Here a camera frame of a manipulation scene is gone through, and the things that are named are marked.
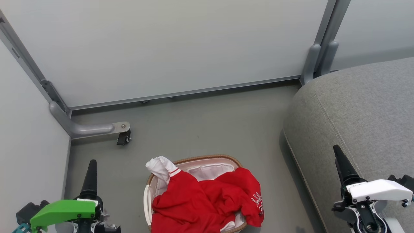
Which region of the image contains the plain red garment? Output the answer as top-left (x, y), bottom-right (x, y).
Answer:
top-left (151, 171), bottom-right (238, 233)

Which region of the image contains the wicker laundry basket white liner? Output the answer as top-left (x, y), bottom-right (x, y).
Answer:
top-left (143, 155), bottom-right (248, 233)

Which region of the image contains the grey partition post foot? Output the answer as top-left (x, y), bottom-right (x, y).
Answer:
top-left (319, 40), bottom-right (339, 76)
top-left (300, 44), bottom-right (321, 86)

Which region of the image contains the grey metal partition leg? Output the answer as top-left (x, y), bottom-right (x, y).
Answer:
top-left (49, 102), bottom-right (130, 139)

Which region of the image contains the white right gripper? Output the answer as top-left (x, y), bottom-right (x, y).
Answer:
top-left (333, 145), bottom-right (414, 205)

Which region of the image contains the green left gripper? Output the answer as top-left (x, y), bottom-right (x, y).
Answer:
top-left (30, 159), bottom-right (103, 232)

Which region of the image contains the grey fabric sofa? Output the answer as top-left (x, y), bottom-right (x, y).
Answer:
top-left (283, 58), bottom-right (414, 233)

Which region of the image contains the black caster wheel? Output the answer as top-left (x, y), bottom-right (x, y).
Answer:
top-left (116, 129), bottom-right (131, 146)

